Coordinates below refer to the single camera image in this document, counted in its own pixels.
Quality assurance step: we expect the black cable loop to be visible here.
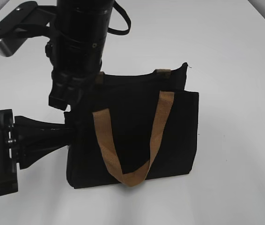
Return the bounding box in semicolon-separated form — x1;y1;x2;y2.
108;0;132;37

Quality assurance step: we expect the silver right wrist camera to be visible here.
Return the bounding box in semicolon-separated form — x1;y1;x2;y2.
0;1;56;57

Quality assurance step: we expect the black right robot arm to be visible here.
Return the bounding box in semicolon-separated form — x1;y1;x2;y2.
45;0;114;111

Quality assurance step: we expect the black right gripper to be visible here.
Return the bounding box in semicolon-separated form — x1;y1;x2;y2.
48;60;104;111

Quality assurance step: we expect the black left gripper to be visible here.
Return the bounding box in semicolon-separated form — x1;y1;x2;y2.
0;109;75;196

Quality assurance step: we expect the black canvas tote bag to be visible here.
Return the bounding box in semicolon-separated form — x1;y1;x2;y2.
65;63;199;188

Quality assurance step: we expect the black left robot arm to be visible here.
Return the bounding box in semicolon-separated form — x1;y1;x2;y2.
0;109;75;196

